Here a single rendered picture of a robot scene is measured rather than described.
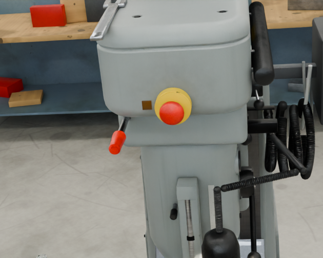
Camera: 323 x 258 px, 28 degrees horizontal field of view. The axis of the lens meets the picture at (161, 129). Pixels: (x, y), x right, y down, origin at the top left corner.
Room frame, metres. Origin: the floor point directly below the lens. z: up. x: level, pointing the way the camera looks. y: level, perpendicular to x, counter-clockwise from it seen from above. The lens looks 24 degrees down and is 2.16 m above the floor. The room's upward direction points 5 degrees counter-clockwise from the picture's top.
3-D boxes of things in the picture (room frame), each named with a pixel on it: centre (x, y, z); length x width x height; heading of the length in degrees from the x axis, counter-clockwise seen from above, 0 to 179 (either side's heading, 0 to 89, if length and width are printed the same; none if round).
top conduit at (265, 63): (1.22, -0.21, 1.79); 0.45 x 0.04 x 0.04; 172
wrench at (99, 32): (1.07, 0.07, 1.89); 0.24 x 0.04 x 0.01; 174
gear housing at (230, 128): (1.25, -0.06, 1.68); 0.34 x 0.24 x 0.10; 172
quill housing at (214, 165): (1.21, -0.06, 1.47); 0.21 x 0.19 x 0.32; 82
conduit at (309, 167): (1.44, -0.29, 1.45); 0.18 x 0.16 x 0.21; 172
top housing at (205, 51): (1.22, -0.06, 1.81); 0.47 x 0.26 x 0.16; 172
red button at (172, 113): (0.95, -0.02, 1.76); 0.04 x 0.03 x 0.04; 82
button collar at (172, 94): (0.98, -0.02, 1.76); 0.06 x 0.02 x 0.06; 82
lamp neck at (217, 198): (1.00, -0.09, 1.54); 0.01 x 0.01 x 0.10
